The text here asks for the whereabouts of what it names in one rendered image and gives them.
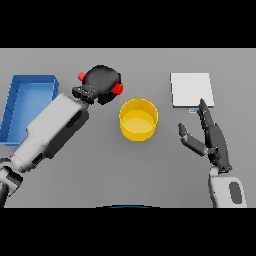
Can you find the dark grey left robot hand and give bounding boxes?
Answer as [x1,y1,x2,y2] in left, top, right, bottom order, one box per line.
[71,64,122,106]

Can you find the pale square measuring scale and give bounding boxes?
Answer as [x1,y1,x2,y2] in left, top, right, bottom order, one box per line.
[170,72,215,114]

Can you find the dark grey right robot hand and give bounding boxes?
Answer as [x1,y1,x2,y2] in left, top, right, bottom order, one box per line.
[177,98,234,174]

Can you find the yellow bowl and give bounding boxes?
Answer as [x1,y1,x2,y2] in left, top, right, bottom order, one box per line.
[118,98,159,143]

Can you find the red beaker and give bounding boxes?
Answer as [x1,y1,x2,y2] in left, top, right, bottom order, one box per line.
[77,71,125,96]

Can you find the blue tray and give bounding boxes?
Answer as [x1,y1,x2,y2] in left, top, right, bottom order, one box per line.
[0,74,60,147]

